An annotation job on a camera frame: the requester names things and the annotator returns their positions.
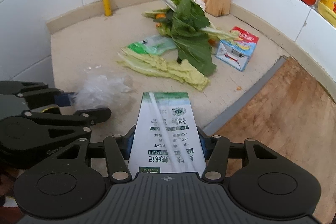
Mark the wooden cutting board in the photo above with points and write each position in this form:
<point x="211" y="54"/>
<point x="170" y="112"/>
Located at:
<point x="293" y="115"/>

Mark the green white milk carton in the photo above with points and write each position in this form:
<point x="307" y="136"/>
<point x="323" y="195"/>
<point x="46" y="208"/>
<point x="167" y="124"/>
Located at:
<point x="166" y="138"/>

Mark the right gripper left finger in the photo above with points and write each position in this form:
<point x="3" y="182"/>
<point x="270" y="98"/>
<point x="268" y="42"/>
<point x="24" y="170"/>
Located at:
<point x="117" y="150"/>

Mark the bok choy greens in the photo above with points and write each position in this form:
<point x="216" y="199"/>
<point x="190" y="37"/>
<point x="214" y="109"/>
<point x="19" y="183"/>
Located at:
<point x="187" y="17"/>

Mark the person's left hand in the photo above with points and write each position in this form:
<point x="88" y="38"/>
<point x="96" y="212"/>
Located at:
<point x="9" y="206"/>

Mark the orange peel pieces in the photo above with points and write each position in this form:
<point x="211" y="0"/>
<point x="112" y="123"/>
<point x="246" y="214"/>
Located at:
<point x="160" y="20"/>

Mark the large dark green leaf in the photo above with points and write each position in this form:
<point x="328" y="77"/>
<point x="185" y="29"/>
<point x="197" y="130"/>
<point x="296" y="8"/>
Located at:
<point x="195" y="48"/>

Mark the green plastic wrapper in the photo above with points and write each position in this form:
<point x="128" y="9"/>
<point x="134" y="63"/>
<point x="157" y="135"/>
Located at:
<point x="153" y="45"/>

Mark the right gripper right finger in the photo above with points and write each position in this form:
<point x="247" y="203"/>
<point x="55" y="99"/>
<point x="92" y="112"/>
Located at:
<point x="216" y="150"/>

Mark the pale cabbage leaf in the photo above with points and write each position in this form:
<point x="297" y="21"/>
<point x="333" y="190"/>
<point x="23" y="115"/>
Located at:
<point x="157" y="66"/>

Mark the red blue small carton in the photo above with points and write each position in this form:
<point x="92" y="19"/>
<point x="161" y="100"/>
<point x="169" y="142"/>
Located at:
<point x="238" y="51"/>

